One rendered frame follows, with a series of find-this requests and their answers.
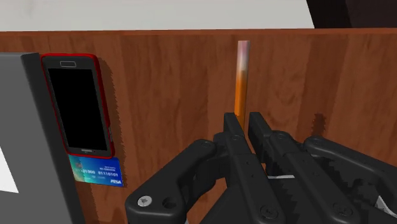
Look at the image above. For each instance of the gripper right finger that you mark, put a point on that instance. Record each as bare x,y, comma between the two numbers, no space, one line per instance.
310,173

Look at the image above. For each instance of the grey flat box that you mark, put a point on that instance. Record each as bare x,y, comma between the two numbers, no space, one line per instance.
28,149

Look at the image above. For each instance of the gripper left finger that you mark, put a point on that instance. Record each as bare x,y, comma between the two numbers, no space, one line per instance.
238,173

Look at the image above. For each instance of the dark brown furniture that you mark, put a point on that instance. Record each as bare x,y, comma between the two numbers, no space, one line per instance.
353,12

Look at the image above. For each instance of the orange pencil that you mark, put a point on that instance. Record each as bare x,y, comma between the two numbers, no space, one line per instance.
241,86

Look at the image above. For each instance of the red-cased black phone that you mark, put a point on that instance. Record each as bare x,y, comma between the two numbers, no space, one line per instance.
77,107

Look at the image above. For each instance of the blue bank card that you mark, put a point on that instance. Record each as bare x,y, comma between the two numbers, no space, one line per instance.
99,173

